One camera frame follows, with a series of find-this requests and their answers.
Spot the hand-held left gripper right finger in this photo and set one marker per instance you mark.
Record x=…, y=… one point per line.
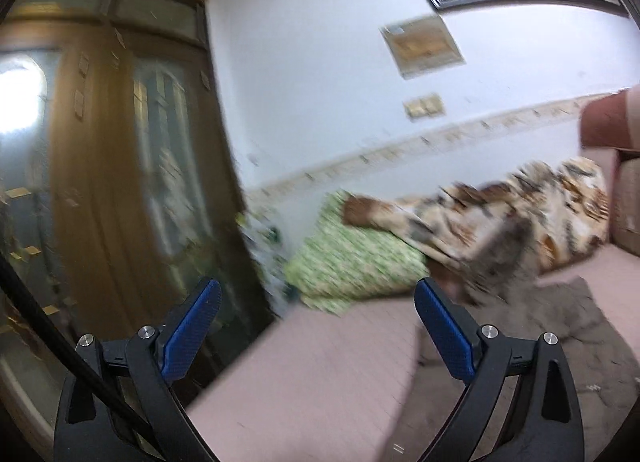
x=445, y=329

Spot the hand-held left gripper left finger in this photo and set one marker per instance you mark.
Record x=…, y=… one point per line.
x=192, y=327

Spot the grey quilted jacket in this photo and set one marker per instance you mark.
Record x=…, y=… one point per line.
x=555, y=327

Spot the clear plastic bag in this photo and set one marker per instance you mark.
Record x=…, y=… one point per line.
x=265, y=242

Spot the green patterned pillow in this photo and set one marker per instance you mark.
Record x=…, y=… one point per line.
x=350, y=262

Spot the pink quilted mattress cover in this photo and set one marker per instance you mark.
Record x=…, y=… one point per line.
x=310, y=382

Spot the floral beige blanket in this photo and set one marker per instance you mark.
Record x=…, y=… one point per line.
x=550, y=212

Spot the wooden glass-panel door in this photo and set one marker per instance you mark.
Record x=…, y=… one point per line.
x=100, y=167

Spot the beige wall switch plate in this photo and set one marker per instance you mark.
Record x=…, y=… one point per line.
x=424, y=105

